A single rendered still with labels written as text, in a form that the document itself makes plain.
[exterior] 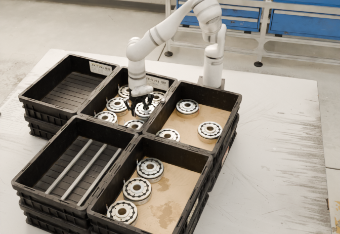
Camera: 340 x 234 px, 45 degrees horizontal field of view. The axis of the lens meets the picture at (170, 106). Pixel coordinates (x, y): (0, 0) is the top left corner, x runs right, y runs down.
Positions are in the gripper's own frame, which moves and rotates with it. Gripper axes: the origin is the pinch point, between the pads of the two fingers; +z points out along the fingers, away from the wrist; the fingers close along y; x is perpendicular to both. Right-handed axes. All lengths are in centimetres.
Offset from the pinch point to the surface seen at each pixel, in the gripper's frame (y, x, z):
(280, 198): -40, 52, 17
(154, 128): -2.1, 13.7, -0.8
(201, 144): -18.4, 24.5, 4.2
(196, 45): -103, -158, 73
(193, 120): -21.4, 9.6, 4.2
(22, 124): 50, -32, 17
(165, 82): -16.9, -12.3, -3.3
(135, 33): -66, -224, 87
